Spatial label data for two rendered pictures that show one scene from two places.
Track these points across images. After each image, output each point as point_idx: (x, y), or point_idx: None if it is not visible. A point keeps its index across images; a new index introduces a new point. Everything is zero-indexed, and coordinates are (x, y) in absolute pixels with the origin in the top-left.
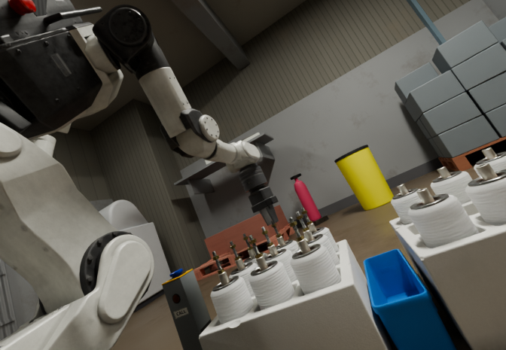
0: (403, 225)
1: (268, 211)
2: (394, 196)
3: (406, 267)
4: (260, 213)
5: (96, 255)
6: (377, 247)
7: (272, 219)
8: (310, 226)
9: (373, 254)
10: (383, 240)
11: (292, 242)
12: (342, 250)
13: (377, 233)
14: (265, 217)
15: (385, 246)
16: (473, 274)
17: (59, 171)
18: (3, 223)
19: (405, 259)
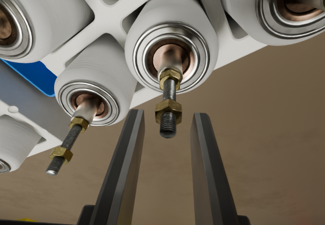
0: (7, 114)
1: (105, 182)
2: (6, 166)
3: (51, 76)
4: (224, 201)
5: None
6: (173, 155)
7: (132, 125)
8: (76, 111)
9: (170, 144)
10: (173, 165)
11: (131, 67)
12: (58, 68)
13: (189, 180)
14: (199, 155)
15: (164, 154)
16: None
17: None
18: None
19: (4, 61)
